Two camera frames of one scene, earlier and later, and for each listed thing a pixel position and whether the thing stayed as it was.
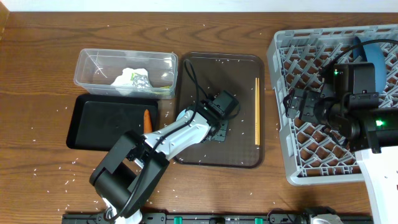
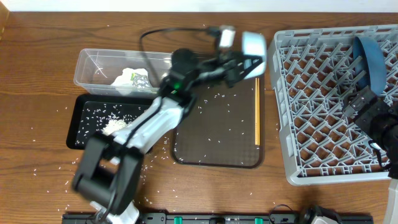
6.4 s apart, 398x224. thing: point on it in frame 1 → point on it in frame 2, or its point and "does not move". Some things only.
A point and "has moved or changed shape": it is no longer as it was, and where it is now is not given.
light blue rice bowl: [180, 115] has moved or changed shape
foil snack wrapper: [140, 81] does not move
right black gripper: [304, 106] → [356, 104]
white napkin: [123, 83] does not move
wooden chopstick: [259, 112] does not move
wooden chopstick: [256, 111] does not move
